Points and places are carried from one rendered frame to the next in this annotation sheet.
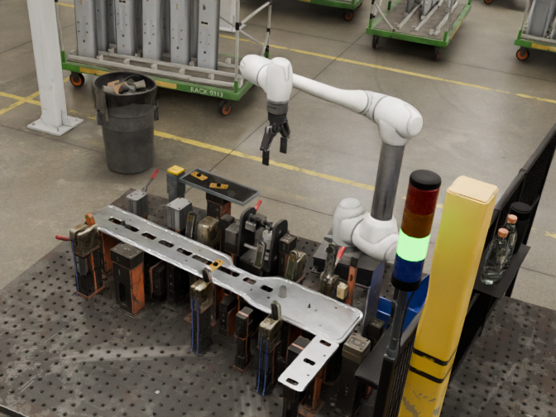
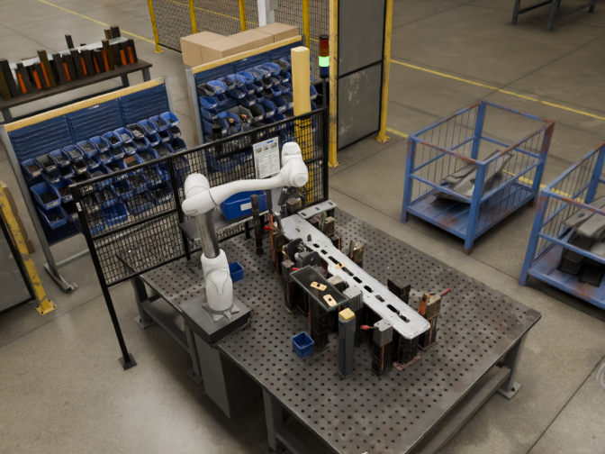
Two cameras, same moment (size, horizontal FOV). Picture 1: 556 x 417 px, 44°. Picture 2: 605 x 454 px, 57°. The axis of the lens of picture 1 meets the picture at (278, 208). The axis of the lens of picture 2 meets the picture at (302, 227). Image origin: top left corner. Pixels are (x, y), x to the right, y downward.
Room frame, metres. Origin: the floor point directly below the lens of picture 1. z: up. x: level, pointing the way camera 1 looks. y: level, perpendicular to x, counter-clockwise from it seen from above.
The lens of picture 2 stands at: (4.89, 1.27, 3.18)
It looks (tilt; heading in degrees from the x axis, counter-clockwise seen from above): 35 degrees down; 207
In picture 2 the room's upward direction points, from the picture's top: 2 degrees counter-clockwise
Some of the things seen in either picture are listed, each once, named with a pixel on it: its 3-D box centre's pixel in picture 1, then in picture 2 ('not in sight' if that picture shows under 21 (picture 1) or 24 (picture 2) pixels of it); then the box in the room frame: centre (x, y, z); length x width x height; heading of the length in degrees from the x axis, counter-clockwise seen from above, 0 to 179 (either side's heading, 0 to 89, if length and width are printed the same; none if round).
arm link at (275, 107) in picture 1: (277, 104); not in sight; (2.54, 0.03, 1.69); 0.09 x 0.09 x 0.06
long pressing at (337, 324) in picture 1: (210, 265); (343, 267); (2.38, 0.27, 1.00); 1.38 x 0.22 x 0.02; 60
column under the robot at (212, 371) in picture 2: not in sight; (229, 361); (2.85, -0.36, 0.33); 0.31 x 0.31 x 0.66; 69
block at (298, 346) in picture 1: (298, 371); (315, 235); (1.94, -0.12, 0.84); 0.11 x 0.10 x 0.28; 150
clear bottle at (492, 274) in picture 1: (496, 256); (245, 128); (1.82, -0.71, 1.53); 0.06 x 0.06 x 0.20
